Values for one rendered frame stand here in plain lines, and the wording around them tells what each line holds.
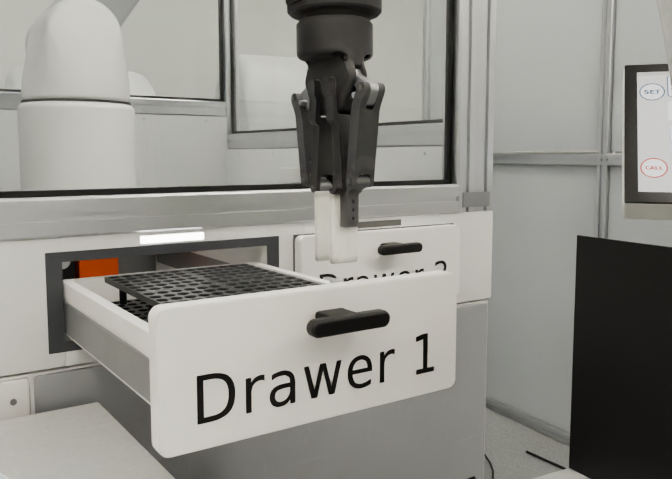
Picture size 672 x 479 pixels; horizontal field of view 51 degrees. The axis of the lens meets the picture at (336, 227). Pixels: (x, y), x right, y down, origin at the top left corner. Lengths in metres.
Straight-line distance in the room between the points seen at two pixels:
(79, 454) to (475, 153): 0.74
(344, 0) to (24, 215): 0.41
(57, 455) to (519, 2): 2.46
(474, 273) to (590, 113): 1.47
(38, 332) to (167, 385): 0.34
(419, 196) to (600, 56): 1.57
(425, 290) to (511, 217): 2.21
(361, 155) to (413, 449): 0.62
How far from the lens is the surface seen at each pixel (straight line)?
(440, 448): 1.21
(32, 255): 0.83
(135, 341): 0.63
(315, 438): 1.04
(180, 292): 0.72
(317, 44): 0.68
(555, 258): 2.69
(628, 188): 1.23
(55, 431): 0.79
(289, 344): 0.57
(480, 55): 1.17
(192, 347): 0.53
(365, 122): 0.66
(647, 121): 1.33
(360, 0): 0.68
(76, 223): 0.84
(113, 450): 0.73
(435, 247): 1.08
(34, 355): 0.85
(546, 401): 2.83
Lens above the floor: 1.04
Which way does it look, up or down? 6 degrees down
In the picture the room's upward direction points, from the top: straight up
